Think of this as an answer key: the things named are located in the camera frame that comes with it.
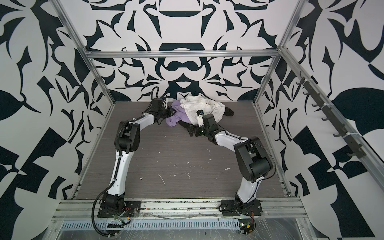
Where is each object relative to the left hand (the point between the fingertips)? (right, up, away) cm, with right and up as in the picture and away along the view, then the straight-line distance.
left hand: (178, 107), depth 109 cm
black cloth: (+36, -3, +1) cm, 36 cm away
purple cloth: (+2, -6, -2) cm, 7 cm away
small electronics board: (+36, -58, -38) cm, 78 cm away
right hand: (+12, -12, -16) cm, 23 cm away
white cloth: (+11, +2, -4) cm, 12 cm away
